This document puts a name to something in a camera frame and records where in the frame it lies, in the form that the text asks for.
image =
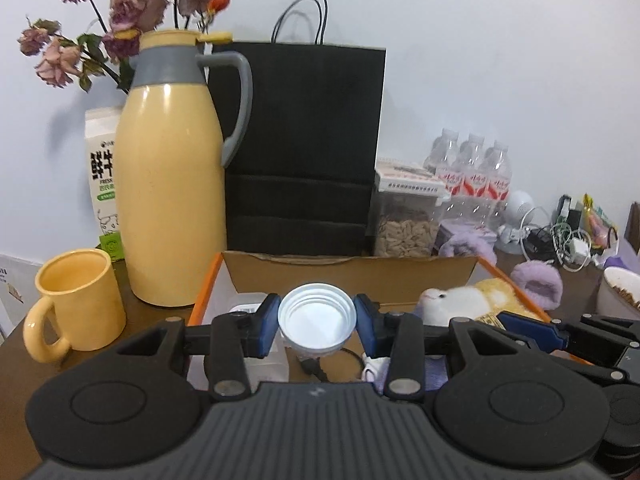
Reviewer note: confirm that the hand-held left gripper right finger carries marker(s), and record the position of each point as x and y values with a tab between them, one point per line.
367	327

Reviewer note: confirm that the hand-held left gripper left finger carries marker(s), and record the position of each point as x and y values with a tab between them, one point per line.
269	325

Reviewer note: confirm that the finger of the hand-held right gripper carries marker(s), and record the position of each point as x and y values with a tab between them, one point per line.
612	327
532	330

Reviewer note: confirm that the white ribbed plastic lid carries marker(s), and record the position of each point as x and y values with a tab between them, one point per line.
315	320

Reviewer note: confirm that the orange-edged cardboard box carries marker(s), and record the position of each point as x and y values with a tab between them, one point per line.
350	272

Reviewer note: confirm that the white and yellow plush toy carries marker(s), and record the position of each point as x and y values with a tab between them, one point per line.
460	302

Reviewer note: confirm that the white bowl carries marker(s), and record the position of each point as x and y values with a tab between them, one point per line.
617	295

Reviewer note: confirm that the white plastic container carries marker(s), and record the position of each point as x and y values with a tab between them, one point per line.
272	367

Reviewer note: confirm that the purple cloth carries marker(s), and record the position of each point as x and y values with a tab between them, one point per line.
435	372

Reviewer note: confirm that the white charger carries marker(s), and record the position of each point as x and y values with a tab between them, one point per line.
581	251

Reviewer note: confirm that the black power adapter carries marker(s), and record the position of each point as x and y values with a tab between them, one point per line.
540	241

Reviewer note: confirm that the clear sunflower seed container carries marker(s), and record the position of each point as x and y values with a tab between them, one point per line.
405	232

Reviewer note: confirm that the yellow packet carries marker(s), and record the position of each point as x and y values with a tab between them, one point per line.
600	222

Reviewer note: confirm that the purple box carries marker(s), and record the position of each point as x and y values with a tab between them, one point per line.
465	232

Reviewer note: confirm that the small white fan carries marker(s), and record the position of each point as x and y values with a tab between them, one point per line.
517	210

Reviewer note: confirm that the black and green device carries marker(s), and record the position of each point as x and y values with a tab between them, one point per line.
567	210

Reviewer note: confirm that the clear water bottle red label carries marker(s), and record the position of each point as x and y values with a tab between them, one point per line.
497	175
472	165
442	155

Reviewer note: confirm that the yellow thermos jug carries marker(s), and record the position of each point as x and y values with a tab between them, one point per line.
170	185

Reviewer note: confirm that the yellow ceramic mug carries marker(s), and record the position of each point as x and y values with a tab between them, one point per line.
85	310

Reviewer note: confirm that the black paper bag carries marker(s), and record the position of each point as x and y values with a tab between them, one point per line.
300	135

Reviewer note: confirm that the white milk carton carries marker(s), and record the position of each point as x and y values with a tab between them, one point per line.
102	170

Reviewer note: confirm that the white board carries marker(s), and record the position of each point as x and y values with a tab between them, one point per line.
15	285

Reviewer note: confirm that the dried pink rose bouquet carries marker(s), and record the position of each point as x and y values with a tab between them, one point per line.
132	7

